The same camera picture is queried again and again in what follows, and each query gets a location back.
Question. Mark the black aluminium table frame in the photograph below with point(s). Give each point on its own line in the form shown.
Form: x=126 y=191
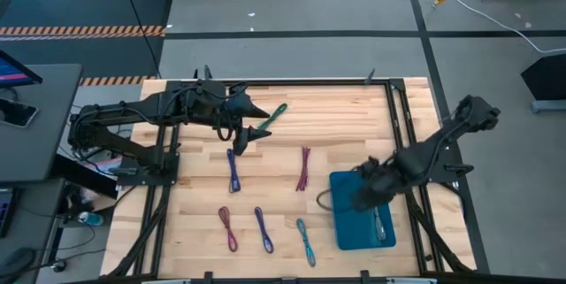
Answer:
x=309 y=82

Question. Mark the black floor stand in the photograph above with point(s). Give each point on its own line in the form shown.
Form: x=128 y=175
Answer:
x=546 y=80

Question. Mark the water bottle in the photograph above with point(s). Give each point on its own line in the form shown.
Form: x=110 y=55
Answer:
x=90 y=219

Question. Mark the black hazard-striped floor mat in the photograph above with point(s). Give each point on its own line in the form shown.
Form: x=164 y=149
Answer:
x=88 y=9

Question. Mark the computer monitor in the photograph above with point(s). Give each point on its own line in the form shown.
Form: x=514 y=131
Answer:
x=13 y=74

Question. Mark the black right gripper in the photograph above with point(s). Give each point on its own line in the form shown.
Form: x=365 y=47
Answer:
x=373 y=182

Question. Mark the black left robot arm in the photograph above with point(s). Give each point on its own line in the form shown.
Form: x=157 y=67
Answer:
x=124 y=113

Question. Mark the blue rectangular tray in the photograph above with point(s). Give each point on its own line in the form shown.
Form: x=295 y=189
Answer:
x=354 y=231

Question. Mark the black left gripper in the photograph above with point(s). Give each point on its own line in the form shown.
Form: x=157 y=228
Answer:
x=225 y=107

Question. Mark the black smartphone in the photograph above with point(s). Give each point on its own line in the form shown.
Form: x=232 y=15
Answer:
x=15 y=112

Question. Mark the dark grey desk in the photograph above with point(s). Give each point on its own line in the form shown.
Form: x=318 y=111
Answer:
x=44 y=133

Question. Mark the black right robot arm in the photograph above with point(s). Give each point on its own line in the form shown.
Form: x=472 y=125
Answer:
x=424 y=155

